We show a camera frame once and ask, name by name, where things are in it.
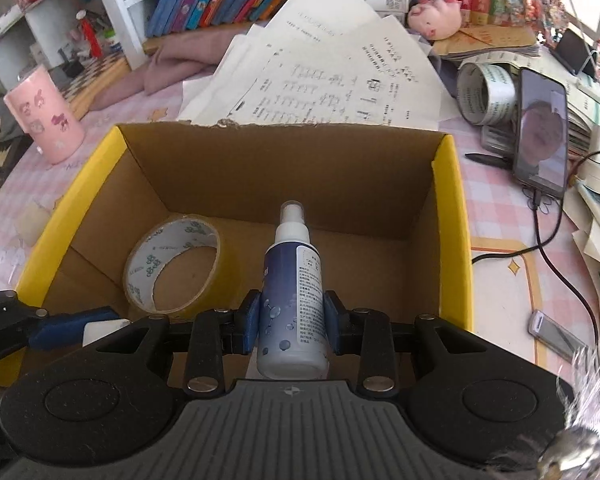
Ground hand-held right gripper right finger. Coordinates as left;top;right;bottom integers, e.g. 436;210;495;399
322;290;501;395

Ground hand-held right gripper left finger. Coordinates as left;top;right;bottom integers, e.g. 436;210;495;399
82;290;262;395

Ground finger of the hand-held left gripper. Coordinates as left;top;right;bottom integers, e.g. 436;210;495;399
0;289;123;372

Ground white spray bottle blue label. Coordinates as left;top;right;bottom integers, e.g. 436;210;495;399
256;201;331;381

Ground white plug adapter block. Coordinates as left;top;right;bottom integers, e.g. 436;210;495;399
16;202;52;248

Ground clear yellowish tape roll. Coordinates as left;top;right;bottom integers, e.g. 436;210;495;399
123;214;235;320

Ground yellow cardboard box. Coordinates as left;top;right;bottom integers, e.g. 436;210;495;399
0;122;476;388

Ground pink cylinder cup with stickers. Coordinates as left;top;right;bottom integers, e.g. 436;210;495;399
3;64;86;166

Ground black pen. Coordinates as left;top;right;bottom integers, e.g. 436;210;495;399
464;152;513;170

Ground pile of printed papers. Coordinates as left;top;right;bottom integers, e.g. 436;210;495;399
177;0;448;128

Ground wooden chessboard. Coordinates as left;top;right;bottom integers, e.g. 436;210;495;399
60;52;131;121

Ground pink cloth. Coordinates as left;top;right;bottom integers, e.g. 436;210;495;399
90;30;251;111

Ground messy stack of books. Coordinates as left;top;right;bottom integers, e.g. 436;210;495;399
562;85;600;331

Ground white printed tape roll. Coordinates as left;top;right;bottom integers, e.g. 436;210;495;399
456;60;521;126

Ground black smartphone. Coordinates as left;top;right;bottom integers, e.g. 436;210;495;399
511;67;570;198

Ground red bottle with white cap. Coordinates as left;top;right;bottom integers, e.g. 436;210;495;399
77;10;103;58

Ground white low shelf unit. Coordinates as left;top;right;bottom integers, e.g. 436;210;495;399
0;0;111;91

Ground white paper roll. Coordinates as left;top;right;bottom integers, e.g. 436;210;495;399
0;5;23;31

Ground white bookshelf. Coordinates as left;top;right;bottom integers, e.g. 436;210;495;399
87;0;148;71

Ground brown envelopes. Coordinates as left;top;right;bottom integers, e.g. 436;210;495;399
432;25;541;63

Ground pink pig plush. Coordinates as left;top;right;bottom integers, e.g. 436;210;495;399
407;0;463;41

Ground black phone on stand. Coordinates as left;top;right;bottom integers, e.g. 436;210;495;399
552;27;598;78

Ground black cable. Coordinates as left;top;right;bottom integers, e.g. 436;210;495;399
472;187;600;346

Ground bunch of colourful keychains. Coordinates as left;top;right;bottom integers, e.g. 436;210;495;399
510;0;568;43

